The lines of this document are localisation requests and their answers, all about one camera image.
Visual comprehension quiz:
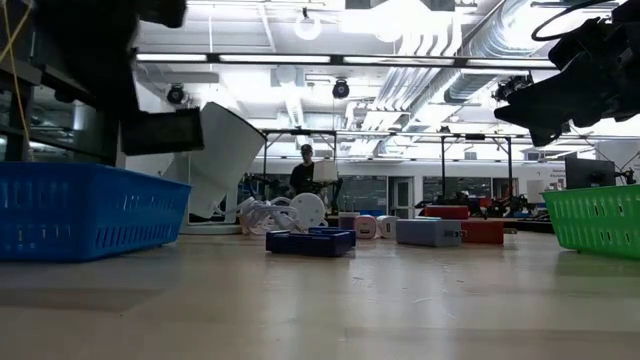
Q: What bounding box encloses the white lamp power cord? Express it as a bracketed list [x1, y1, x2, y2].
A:
[212, 195, 307, 237]

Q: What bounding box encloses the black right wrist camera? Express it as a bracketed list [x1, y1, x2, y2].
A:
[547, 17, 621, 71]

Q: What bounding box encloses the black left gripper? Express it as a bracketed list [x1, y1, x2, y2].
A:
[34, 0, 142, 151]

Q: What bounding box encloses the white ring light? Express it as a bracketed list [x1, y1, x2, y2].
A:
[293, 7, 323, 42]

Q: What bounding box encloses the black aluminium table frame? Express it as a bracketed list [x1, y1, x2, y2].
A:
[502, 218, 555, 235]

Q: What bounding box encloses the grey glass door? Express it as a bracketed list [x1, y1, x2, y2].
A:
[388, 175, 416, 220]

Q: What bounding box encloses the black ceiling track light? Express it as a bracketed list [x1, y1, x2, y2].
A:
[492, 73, 535, 104]

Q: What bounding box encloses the white round cord switch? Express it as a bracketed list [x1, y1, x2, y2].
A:
[289, 192, 329, 232]

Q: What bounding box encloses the person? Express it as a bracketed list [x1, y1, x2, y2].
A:
[288, 143, 318, 197]

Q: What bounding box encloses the black right camera cable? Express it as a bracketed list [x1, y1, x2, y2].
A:
[530, 0, 616, 42]

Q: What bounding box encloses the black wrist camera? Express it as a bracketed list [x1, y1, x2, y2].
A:
[135, 0, 189, 30]
[547, 17, 621, 71]

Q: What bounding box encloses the long ceiling light strip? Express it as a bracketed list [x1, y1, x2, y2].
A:
[134, 51, 556, 69]

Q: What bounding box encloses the grey-blue power adapter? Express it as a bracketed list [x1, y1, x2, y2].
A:
[395, 218, 466, 248]

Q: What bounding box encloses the dark blue box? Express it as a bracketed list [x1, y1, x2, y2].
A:
[265, 229, 354, 258]

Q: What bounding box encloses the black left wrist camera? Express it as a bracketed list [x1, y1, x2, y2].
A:
[135, 0, 189, 30]

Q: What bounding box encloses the yellow hanging cable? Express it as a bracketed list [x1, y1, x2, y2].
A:
[0, 0, 36, 162]

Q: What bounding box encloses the blue plastic basket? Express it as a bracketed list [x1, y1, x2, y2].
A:
[0, 160, 193, 264]

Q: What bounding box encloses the red box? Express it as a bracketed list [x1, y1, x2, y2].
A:
[459, 219, 505, 246]
[423, 204, 471, 222]

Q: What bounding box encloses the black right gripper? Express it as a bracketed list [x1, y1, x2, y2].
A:
[493, 54, 640, 148]

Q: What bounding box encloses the white desk lamp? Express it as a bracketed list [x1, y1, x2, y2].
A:
[162, 101, 268, 236]

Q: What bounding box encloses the white background lampshade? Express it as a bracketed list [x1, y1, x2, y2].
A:
[312, 158, 339, 184]

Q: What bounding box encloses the black background gantry frame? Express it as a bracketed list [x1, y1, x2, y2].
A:
[259, 127, 515, 214]

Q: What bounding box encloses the black computer monitor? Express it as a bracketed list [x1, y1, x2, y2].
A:
[564, 157, 617, 191]

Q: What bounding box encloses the green plastic basket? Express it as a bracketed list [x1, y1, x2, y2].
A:
[541, 183, 640, 261]

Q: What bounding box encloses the pink charger cube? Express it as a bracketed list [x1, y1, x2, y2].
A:
[353, 214, 378, 240]

